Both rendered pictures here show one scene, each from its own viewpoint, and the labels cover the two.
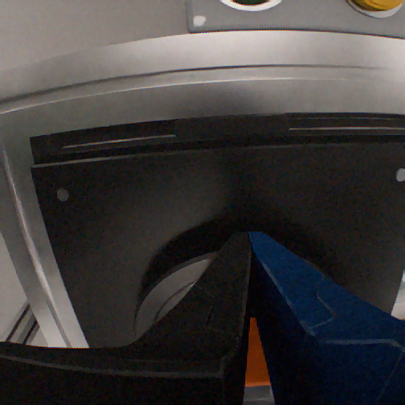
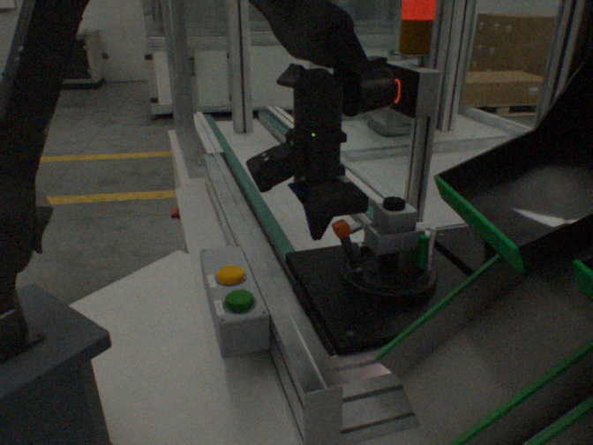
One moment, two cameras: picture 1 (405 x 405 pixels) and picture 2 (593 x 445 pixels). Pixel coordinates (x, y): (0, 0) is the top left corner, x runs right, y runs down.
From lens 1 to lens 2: 0.58 m
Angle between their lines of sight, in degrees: 63
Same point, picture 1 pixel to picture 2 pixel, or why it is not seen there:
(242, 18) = (260, 303)
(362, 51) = (261, 276)
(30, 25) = not seen: outside the picture
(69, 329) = not seen: hidden behind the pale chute
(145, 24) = (263, 395)
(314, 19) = (254, 288)
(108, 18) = (259, 414)
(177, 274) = (361, 286)
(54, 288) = not seen: hidden behind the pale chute
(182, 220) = (343, 299)
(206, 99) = (294, 306)
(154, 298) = (378, 290)
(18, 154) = (340, 361)
